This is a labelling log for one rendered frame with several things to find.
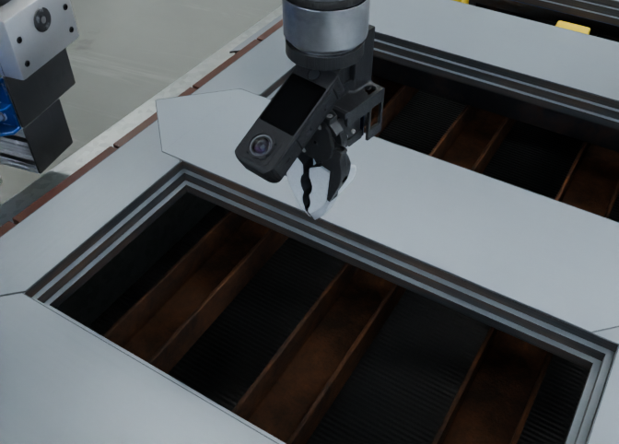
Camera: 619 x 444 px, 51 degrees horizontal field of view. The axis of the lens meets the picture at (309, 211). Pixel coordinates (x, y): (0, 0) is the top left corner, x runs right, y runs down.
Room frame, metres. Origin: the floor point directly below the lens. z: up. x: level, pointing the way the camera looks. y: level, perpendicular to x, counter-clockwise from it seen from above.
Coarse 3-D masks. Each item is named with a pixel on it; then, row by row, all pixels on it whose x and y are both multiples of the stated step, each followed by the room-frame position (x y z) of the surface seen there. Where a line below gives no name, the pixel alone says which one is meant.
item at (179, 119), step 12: (192, 96) 0.83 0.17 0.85; (204, 96) 0.83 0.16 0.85; (216, 96) 0.83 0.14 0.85; (228, 96) 0.83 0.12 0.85; (180, 108) 0.80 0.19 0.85; (192, 108) 0.80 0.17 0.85; (204, 108) 0.80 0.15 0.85; (216, 108) 0.80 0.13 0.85; (168, 120) 0.77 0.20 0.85; (180, 120) 0.77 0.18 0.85; (192, 120) 0.77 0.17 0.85; (168, 132) 0.74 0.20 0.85; (180, 132) 0.74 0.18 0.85; (168, 144) 0.71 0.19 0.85
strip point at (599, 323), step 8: (616, 256) 0.51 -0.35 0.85; (616, 264) 0.49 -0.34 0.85; (616, 272) 0.48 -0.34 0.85; (608, 280) 0.47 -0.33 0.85; (616, 280) 0.47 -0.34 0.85; (608, 288) 0.46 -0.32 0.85; (616, 288) 0.46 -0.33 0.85; (608, 296) 0.45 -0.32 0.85; (616, 296) 0.45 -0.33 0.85; (600, 304) 0.44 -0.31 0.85; (608, 304) 0.44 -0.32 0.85; (616, 304) 0.44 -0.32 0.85; (600, 312) 0.43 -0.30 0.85; (608, 312) 0.43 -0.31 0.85; (616, 312) 0.43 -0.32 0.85; (600, 320) 0.42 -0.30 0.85; (608, 320) 0.42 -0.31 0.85; (616, 320) 0.42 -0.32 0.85; (592, 328) 0.41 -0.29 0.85; (600, 328) 0.41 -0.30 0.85; (608, 328) 0.41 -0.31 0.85
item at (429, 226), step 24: (432, 168) 0.66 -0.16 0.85; (456, 168) 0.66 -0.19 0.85; (432, 192) 0.61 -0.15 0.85; (456, 192) 0.61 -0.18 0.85; (480, 192) 0.61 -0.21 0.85; (408, 216) 0.57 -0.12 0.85; (432, 216) 0.57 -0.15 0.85; (456, 216) 0.57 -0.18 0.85; (384, 240) 0.53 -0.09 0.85; (408, 240) 0.53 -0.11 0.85; (432, 240) 0.53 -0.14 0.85; (456, 240) 0.53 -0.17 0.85; (432, 264) 0.49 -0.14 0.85
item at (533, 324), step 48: (528, 0) 1.21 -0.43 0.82; (576, 0) 1.17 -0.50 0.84; (384, 48) 1.01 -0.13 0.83; (528, 96) 0.87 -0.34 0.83; (576, 96) 0.85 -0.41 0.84; (192, 192) 0.65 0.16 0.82; (240, 192) 0.63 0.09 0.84; (96, 240) 0.54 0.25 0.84; (336, 240) 0.55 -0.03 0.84; (48, 288) 0.47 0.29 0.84; (432, 288) 0.48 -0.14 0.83; (480, 288) 0.46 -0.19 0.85; (528, 336) 0.42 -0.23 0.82; (576, 336) 0.40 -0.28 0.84; (576, 432) 0.31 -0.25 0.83
